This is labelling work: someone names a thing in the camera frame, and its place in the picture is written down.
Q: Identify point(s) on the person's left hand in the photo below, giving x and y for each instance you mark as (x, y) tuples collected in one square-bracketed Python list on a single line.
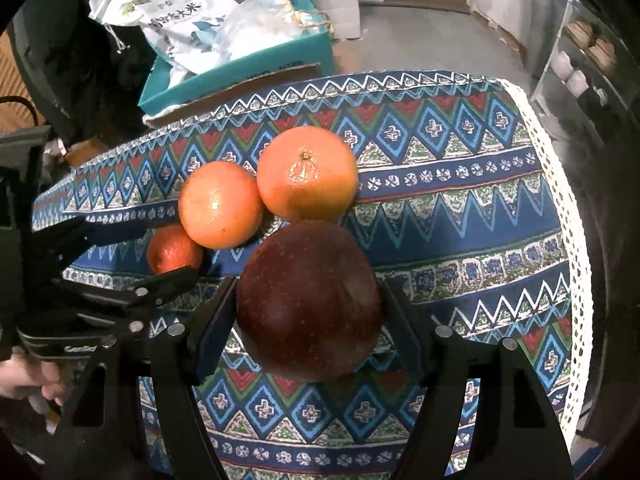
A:
[(30, 377)]

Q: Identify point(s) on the teal storage box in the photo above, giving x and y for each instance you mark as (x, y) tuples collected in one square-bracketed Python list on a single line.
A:
[(310, 50)]

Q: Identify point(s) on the white printed rice bag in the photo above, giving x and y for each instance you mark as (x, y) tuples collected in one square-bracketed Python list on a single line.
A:
[(165, 15)]

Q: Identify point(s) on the medium orange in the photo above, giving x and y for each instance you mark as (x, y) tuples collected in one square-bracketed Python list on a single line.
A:
[(220, 205)]

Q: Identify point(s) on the white shoe rack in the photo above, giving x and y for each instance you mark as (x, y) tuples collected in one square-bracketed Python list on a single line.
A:
[(550, 80)]

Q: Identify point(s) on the small orange tangerine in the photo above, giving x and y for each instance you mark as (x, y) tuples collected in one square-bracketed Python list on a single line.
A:
[(172, 252)]

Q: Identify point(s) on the shoe rack with shoes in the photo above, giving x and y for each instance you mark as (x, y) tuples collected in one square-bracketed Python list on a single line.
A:
[(585, 60)]

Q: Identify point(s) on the blue patterned tablecloth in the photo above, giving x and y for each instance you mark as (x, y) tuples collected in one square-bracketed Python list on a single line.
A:
[(450, 240)]

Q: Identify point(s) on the dark red apple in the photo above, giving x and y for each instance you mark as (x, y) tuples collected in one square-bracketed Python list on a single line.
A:
[(310, 305)]

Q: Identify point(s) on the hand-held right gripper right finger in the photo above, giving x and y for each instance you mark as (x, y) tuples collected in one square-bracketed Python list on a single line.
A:
[(402, 332)]

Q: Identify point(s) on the black hanging coat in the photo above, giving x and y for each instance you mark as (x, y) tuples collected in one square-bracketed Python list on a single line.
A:
[(75, 60)]

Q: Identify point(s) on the clear plastic bag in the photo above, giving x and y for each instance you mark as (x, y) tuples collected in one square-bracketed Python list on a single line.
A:
[(260, 25)]

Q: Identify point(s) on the large orange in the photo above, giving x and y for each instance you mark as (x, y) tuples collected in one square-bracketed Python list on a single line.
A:
[(306, 175)]

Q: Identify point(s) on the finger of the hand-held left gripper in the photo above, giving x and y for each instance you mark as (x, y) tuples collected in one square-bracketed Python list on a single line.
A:
[(165, 282), (100, 232)]

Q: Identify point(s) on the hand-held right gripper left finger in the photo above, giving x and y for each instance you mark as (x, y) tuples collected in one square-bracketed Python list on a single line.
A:
[(215, 335)]

